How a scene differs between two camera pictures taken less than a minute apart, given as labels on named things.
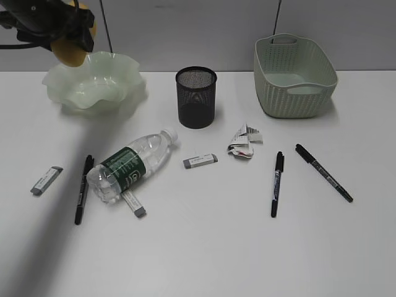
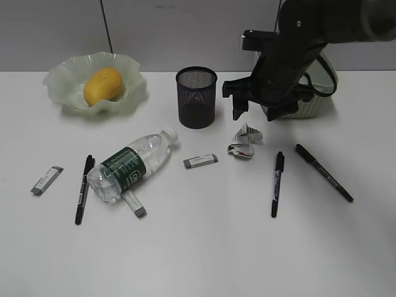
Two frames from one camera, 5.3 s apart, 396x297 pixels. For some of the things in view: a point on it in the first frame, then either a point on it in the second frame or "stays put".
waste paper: x=241 y=143 stays put
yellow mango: x=70 y=52 → x=104 y=84
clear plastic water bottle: x=128 y=167 stays put
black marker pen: x=311 y=160 stays put
